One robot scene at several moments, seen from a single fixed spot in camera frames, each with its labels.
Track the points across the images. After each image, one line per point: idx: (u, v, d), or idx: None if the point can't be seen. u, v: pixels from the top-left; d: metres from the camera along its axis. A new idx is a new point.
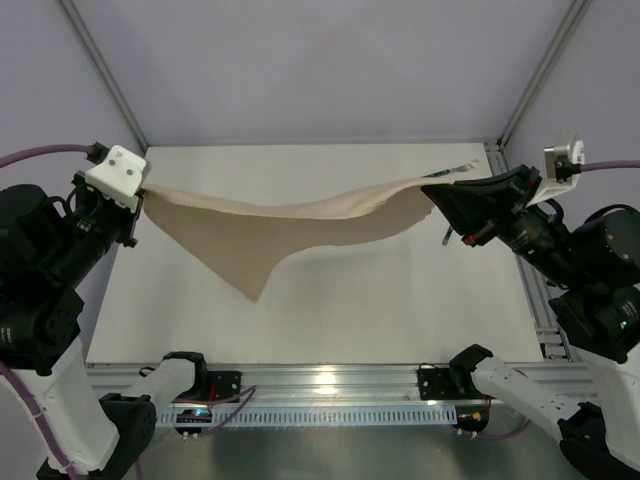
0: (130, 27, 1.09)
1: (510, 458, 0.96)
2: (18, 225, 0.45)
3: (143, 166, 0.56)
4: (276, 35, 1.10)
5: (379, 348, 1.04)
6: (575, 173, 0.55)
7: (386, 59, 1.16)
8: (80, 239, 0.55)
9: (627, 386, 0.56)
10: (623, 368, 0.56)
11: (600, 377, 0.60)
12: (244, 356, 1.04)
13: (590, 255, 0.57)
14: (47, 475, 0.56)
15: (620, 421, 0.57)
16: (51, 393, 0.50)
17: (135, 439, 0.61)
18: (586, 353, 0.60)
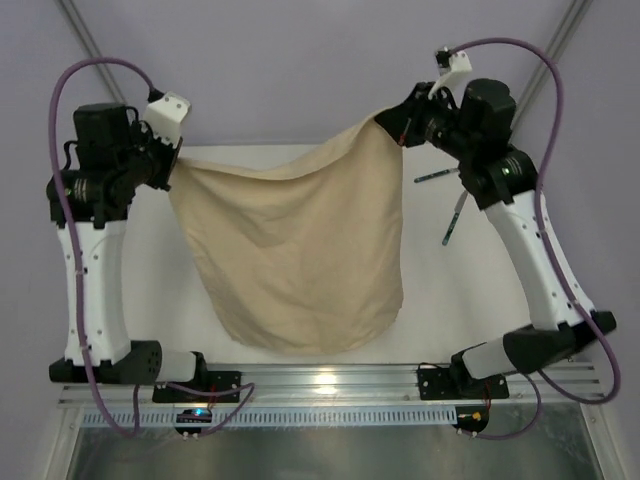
0: (133, 29, 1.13)
1: (512, 459, 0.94)
2: (108, 114, 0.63)
3: (190, 106, 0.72)
4: (275, 36, 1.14)
5: (378, 348, 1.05)
6: (451, 58, 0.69)
7: (381, 60, 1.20)
8: (137, 153, 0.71)
9: (524, 236, 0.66)
10: (513, 212, 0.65)
11: (504, 240, 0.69)
12: (244, 357, 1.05)
13: (468, 121, 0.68)
14: (58, 370, 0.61)
15: (535, 284, 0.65)
16: (97, 251, 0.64)
17: (142, 367, 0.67)
18: (487, 212, 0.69)
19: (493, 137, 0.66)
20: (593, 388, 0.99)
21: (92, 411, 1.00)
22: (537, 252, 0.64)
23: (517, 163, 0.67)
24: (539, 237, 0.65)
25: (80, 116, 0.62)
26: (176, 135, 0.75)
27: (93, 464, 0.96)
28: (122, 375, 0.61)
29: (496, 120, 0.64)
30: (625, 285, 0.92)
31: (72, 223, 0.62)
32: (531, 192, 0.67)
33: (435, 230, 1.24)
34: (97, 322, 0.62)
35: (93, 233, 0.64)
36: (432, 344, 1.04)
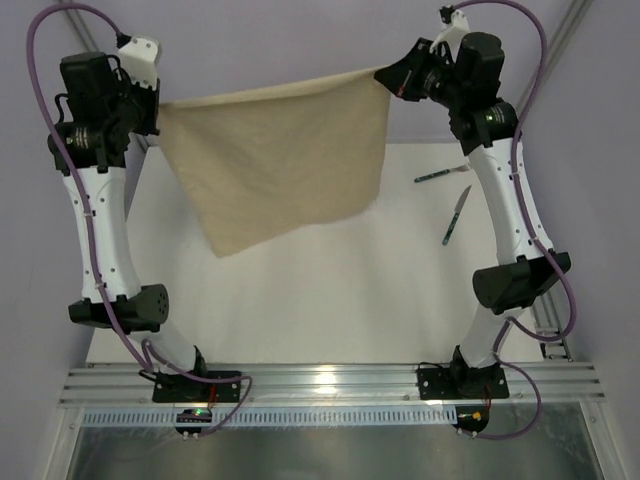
0: (134, 24, 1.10)
1: (512, 459, 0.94)
2: (92, 64, 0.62)
3: (160, 44, 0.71)
4: (277, 33, 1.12)
5: (379, 348, 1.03)
6: (452, 15, 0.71)
7: (385, 56, 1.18)
8: (124, 101, 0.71)
9: (496, 175, 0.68)
10: (492, 154, 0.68)
11: (481, 179, 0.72)
12: (243, 356, 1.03)
13: (461, 70, 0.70)
14: (78, 313, 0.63)
15: (501, 220, 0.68)
16: (104, 194, 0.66)
17: (154, 307, 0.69)
18: (470, 157, 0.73)
19: (482, 86, 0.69)
20: (593, 388, 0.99)
21: (91, 411, 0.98)
22: (504, 187, 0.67)
23: (502, 111, 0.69)
24: (511, 180, 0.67)
25: (66, 67, 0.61)
26: (154, 76, 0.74)
27: (93, 464, 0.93)
28: (137, 308, 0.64)
29: (485, 70, 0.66)
30: (625, 285, 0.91)
31: (74, 171, 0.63)
32: (510, 139, 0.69)
33: (435, 229, 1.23)
34: (111, 261, 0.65)
35: (98, 178, 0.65)
36: (432, 345, 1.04)
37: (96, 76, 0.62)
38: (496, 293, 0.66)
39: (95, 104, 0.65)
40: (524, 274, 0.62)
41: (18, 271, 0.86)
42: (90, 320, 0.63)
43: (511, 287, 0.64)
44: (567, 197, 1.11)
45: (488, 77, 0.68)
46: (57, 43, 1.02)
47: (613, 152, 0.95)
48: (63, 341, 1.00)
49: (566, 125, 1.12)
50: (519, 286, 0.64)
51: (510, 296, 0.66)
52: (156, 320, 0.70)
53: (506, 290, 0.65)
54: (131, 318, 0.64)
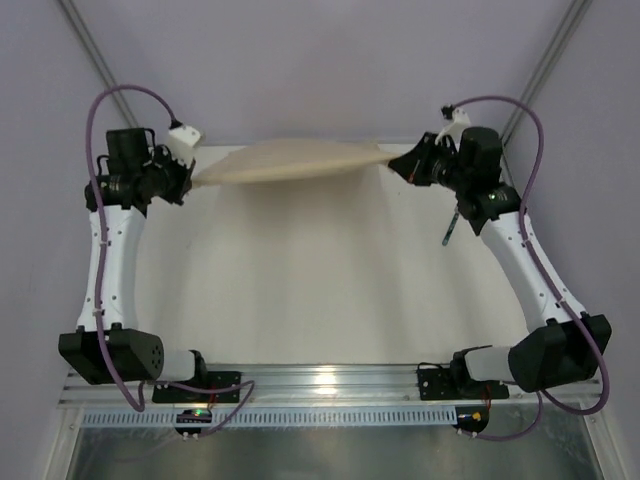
0: (133, 25, 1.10)
1: (512, 459, 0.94)
2: (133, 134, 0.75)
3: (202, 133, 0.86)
4: (277, 34, 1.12)
5: (378, 351, 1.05)
6: (452, 111, 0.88)
7: (384, 58, 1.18)
8: (155, 167, 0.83)
9: (508, 244, 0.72)
10: (498, 224, 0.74)
11: (496, 255, 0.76)
12: (245, 357, 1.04)
13: (464, 158, 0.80)
14: (68, 342, 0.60)
15: (519, 283, 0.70)
16: (121, 227, 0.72)
17: (148, 356, 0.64)
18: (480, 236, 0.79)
19: (485, 171, 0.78)
20: (592, 388, 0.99)
21: (91, 411, 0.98)
22: (518, 253, 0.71)
23: (504, 193, 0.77)
24: (525, 247, 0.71)
25: (112, 134, 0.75)
26: (191, 155, 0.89)
27: (92, 463, 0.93)
28: (130, 341, 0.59)
29: (486, 155, 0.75)
30: (624, 284, 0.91)
31: (102, 209, 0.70)
32: (516, 214, 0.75)
33: (434, 230, 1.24)
34: (111, 288, 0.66)
35: (121, 215, 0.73)
36: (432, 346, 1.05)
37: (134, 143, 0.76)
38: (537, 372, 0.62)
39: (131, 162, 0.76)
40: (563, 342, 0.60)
41: (17, 272, 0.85)
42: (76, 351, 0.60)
43: (553, 355, 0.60)
44: (566, 198, 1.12)
45: (489, 165, 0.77)
46: (57, 44, 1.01)
47: (611, 152, 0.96)
48: None
49: (565, 126, 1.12)
50: (560, 354, 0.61)
51: (552, 375, 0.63)
52: (148, 373, 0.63)
53: (547, 363, 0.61)
54: (123, 355, 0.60)
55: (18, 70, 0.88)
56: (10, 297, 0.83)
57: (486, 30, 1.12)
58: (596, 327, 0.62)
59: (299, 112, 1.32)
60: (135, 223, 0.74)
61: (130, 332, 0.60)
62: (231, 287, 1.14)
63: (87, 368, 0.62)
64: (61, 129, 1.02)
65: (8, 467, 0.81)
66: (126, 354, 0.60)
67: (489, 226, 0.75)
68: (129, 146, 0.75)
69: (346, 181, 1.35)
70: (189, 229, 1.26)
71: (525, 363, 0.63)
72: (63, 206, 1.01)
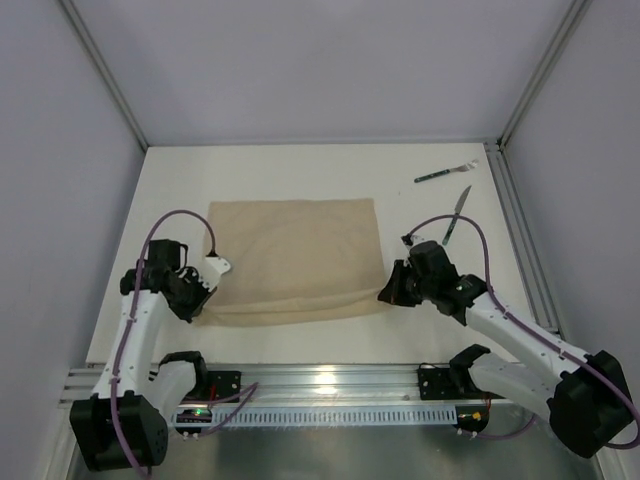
0: (133, 25, 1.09)
1: (511, 459, 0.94)
2: (174, 244, 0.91)
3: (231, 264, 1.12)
4: (277, 33, 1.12)
5: (378, 350, 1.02)
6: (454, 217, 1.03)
7: (385, 57, 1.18)
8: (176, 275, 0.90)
9: (489, 320, 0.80)
10: (475, 309, 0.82)
11: (490, 337, 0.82)
12: (244, 356, 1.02)
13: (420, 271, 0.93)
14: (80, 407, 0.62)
15: (514, 350, 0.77)
16: (147, 307, 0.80)
17: (154, 435, 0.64)
18: (477, 326, 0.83)
19: (444, 272, 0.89)
20: None
21: None
22: (504, 326, 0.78)
23: (468, 280, 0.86)
24: (507, 318, 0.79)
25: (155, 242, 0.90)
26: (215, 277, 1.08)
27: None
28: (138, 399, 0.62)
29: (438, 257, 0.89)
30: (624, 285, 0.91)
31: (137, 291, 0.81)
32: (485, 294, 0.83)
33: (435, 229, 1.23)
34: (132, 357, 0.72)
35: (151, 295, 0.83)
36: (429, 344, 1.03)
37: (171, 251, 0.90)
38: (582, 431, 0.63)
39: (161, 264, 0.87)
40: (583, 388, 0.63)
41: (17, 274, 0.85)
42: (83, 418, 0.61)
43: (582, 406, 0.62)
44: (566, 198, 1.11)
45: (443, 263, 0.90)
46: (57, 46, 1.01)
47: (612, 153, 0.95)
48: (65, 343, 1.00)
49: (567, 125, 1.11)
50: (589, 402, 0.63)
51: (601, 428, 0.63)
52: (150, 454, 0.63)
53: (585, 416, 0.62)
54: (131, 426, 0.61)
55: (16, 71, 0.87)
56: (11, 297, 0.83)
57: (487, 29, 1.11)
58: (604, 361, 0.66)
59: (298, 111, 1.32)
60: (159, 311, 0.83)
61: (141, 400, 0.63)
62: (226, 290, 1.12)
63: (89, 444, 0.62)
64: (60, 128, 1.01)
65: (10, 467, 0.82)
66: (132, 424, 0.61)
67: (469, 313, 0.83)
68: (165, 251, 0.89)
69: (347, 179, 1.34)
70: (183, 229, 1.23)
71: (566, 429, 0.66)
72: (63, 206, 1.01)
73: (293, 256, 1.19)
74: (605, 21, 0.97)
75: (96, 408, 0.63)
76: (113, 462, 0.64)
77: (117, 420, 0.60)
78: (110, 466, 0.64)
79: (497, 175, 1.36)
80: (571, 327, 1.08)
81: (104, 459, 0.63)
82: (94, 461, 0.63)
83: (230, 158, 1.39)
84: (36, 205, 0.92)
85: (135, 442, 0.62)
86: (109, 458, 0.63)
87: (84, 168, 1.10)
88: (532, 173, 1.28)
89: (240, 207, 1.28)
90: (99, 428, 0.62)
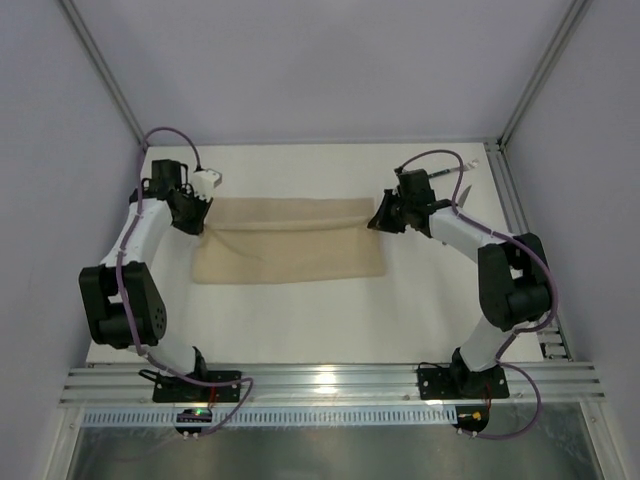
0: (133, 24, 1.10)
1: (511, 459, 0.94)
2: (174, 165, 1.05)
3: (221, 176, 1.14)
4: (278, 32, 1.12)
5: (377, 348, 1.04)
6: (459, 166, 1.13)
7: (386, 56, 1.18)
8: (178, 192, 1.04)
9: (446, 221, 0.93)
10: (437, 218, 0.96)
11: (450, 238, 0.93)
12: (244, 356, 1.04)
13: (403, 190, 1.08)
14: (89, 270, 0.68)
15: (463, 244, 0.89)
16: (153, 209, 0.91)
17: (153, 308, 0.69)
18: (440, 232, 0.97)
19: (420, 191, 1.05)
20: (592, 388, 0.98)
21: (91, 411, 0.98)
22: (457, 225, 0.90)
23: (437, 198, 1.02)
24: (459, 218, 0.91)
25: (162, 162, 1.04)
26: (209, 192, 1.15)
27: (91, 463, 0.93)
28: (142, 267, 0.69)
29: (415, 180, 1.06)
30: (625, 284, 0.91)
31: (142, 197, 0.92)
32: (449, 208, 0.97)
33: None
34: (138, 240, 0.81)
35: (156, 201, 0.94)
36: (429, 335, 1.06)
37: (174, 170, 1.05)
38: (497, 290, 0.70)
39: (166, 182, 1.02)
40: (502, 250, 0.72)
41: (16, 272, 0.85)
42: (92, 281, 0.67)
43: (499, 263, 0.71)
44: (566, 198, 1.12)
45: (423, 187, 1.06)
46: (56, 43, 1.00)
47: (611, 153, 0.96)
48: (63, 343, 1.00)
49: (567, 124, 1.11)
50: (505, 263, 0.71)
51: (515, 296, 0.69)
52: (149, 326, 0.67)
53: (500, 273, 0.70)
54: (135, 288, 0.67)
55: (17, 71, 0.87)
56: (10, 297, 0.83)
57: (487, 29, 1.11)
58: (527, 241, 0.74)
59: (299, 111, 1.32)
60: (162, 218, 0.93)
61: (144, 270, 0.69)
62: (226, 272, 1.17)
63: (94, 309, 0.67)
64: (61, 129, 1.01)
65: (10, 466, 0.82)
66: (136, 287, 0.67)
67: (433, 219, 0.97)
68: (168, 171, 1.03)
69: (347, 177, 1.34)
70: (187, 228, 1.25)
71: (489, 296, 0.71)
72: (64, 206, 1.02)
73: (280, 232, 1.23)
74: (604, 21, 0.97)
75: (104, 276, 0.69)
76: (116, 334, 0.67)
77: (121, 280, 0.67)
78: (113, 338, 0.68)
79: (497, 175, 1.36)
80: (571, 326, 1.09)
81: (109, 329, 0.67)
82: (98, 333, 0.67)
83: (230, 158, 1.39)
84: (35, 204, 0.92)
85: (137, 308, 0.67)
86: (114, 328, 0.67)
87: (84, 168, 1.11)
88: (532, 172, 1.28)
89: (233, 200, 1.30)
90: (104, 294, 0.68)
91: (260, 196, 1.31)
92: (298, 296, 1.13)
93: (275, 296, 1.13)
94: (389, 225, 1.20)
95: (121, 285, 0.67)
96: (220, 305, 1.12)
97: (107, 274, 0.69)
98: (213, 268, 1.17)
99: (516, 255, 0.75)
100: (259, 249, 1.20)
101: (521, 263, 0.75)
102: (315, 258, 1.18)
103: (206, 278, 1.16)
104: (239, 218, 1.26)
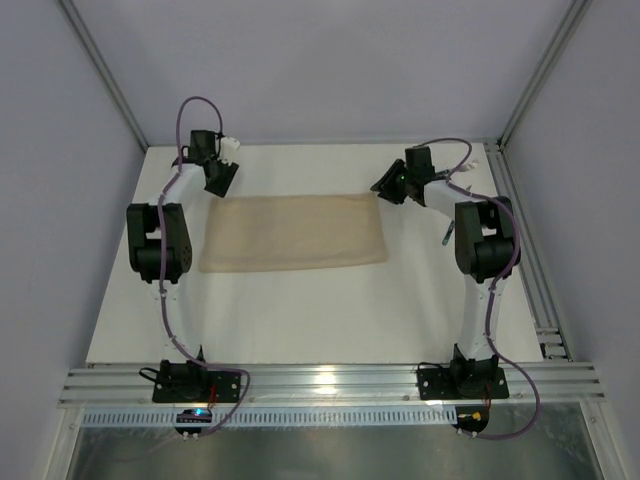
0: (133, 24, 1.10)
1: (511, 459, 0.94)
2: (208, 136, 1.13)
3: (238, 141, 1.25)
4: (278, 34, 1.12)
5: (376, 347, 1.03)
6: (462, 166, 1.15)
7: (386, 56, 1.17)
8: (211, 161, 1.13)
9: (432, 189, 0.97)
10: (430, 186, 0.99)
11: (438, 206, 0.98)
12: (244, 354, 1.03)
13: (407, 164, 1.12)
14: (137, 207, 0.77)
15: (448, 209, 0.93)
16: (192, 173, 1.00)
17: (182, 244, 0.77)
18: (433, 203, 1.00)
19: (422, 164, 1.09)
20: (593, 388, 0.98)
21: (91, 411, 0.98)
22: (441, 191, 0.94)
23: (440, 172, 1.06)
24: (446, 185, 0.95)
25: (199, 135, 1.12)
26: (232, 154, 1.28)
27: (91, 463, 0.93)
28: (178, 207, 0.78)
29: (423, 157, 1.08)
30: (625, 284, 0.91)
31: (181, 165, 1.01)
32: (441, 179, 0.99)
33: (435, 230, 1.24)
34: (175, 193, 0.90)
35: (192, 168, 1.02)
36: (430, 330, 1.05)
37: (209, 140, 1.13)
38: (465, 242, 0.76)
39: (203, 152, 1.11)
40: (472, 208, 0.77)
41: (15, 271, 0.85)
42: (137, 213, 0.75)
43: (469, 218, 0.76)
44: (566, 198, 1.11)
45: (425, 161, 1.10)
46: (56, 41, 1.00)
47: (611, 153, 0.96)
48: (62, 344, 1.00)
49: (567, 124, 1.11)
50: (474, 218, 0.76)
51: (483, 247, 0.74)
52: (178, 259, 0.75)
53: (468, 227, 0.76)
54: (172, 223, 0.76)
55: (15, 72, 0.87)
56: (8, 298, 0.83)
57: (487, 29, 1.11)
58: (501, 201, 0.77)
59: (298, 111, 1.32)
60: (192, 186, 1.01)
61: (180, 211, 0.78)
62: (226, 265, 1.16)
63: (134, 239, 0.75)
64: (60, 128, 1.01)
65: (8, 466, 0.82)
66: (172, 223, 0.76)
67: (425, 189, 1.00)
68: (204, 141, 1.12)
69: (347, 177, 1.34)
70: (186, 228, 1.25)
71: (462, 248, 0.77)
72: (63, 206, 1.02)
73: (284, 228, 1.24)
74: (604, 21, 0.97)
75: (147, 213, 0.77)
76: (150, 264, 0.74)
77: (162, 214, 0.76)
78: (146, 267, 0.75)
79: (497, 175, 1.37)
80: (570, 326, 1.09)
81: (145, 258, 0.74)
82: (135, 260, 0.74)
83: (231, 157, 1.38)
84: (34, 204, 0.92)
85: (170, 242, 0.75)
86: (148, 258, 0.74)
87: (84, 168, 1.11)
88: (532, 171, 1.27)
89: (232, 197, 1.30)
90: (145, 227, 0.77)
91: (260, 195, 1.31)
92: (299, 292, 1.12)
93: (276, 290, 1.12)
94: (391, 195, 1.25)
95: (162, 218, 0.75)
96: (221, 297, 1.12)
97: (149, 211, 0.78)
98: (214, 261, 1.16)
99: (491, 215, 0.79)
100: (260, 243, 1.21)
101: (495, 222, 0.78)
102: (315, 253, 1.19)
103: (206, 271, 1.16)
104: (243, 213, 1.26)
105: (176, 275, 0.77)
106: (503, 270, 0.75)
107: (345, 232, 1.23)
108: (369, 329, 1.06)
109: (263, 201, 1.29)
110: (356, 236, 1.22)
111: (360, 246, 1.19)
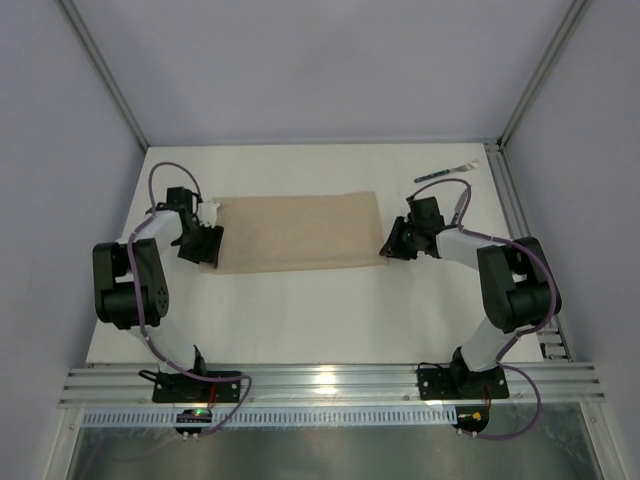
0: (133, 25, 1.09)
1: (512, 459, 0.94)
2: (186, 194, 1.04)
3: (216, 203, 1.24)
4: (277, 34, 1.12)
5: (376, 348, 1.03)
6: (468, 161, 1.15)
7: (385, 56, 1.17)
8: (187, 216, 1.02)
9: (447, 236, 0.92)
10: (442, 236, 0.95)
11: (452, 254, 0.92)
12: (243, 356, 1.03)
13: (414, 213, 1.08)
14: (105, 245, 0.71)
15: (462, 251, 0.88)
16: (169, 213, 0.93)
17: (158, 285, 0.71)
18: (446, 251, 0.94)
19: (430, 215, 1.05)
20: (593, 388, 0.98)
21: (91, 411, 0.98)
22: (456, 237, 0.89)
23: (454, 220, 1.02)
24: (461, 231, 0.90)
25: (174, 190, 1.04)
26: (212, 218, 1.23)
27: (90, 463, 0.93)
28: (151, 240, 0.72)
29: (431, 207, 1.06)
30: (625, 285, 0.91)
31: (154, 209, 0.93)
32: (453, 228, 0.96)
33: None
34: (149, 232, 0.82)
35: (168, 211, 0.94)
36: (429, 332, 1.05)
37: (188, 196, 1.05)
38: (495, 293, 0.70)
39: (179, 203, 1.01)
40: (499, 253, 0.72)
41: (14, 271, 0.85)
42: (105, 254, 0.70)
43: (496, 265, 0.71)
44: (566, 198, 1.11)
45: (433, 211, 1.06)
46: (55, 41, 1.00)
47: (610, 154, 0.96)
48: (62, 344, 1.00)
49: (567, 124, 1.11)
50: (503, 265, 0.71)
51: (517, 298, 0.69)
52: (153, 300, 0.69)
53: (499, 276, 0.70)
54: (144, 261, 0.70)
55: (15, 72, 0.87)
56: (9, 297, 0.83)
57: (487, 29, 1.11)
58: (526, 243, 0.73)
59: (298, 111, 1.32)
60: (173, 226, 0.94)
61: (153, 245, 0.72)
62: (227, 266, 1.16)
63: (102, 283, 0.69)
64: (59, 129, 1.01)
65: (9, 466, 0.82)
66: (144, 264, 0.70)
67: (438, 238, 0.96)
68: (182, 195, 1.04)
69: (347, 177, 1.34)
70: None
71: (492, 299, 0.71)
72: (63, 206, 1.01)
73: (284, 229, 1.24)
74: (604, 21, 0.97)
75: (116, 254, 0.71)
76: (120, 311, 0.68)
77: (132, 253, 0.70)
78: (117, 316, 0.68)
79: (496, 175, 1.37)
80: (570, 326, 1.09)
81: (113, 305, 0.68)
82: (102, 309, 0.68)
83: (230, 157, 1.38)
84: (34, 204, 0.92)
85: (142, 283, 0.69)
86: (118, 302, 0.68)
87: (84, 168, 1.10)
88: (532, 171, 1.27)
89: (232, 197, 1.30)
90: (114, 269, 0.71)
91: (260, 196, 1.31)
92: (299, 293, 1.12)
93: (275, 291, 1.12)
94: (402, 253, 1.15)
95: (131, 257, 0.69)
96: (221, 299, 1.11)
97: (119, 251, 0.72)
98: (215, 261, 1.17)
99: (518, 259, 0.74)
100: (259, 244, 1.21)
101: (524, 267, 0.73)
102: (315, 255, 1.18)
103: (206, 271, 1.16)
104: (243, 214, 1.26)
105: (154, 320, 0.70)
106: (541, 320, 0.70)
107: (345, 233, 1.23)
108: (369, 330, 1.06)
109: (264, 202, 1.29)
110: (355, 237, 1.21)
111: (360, 247, 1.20)
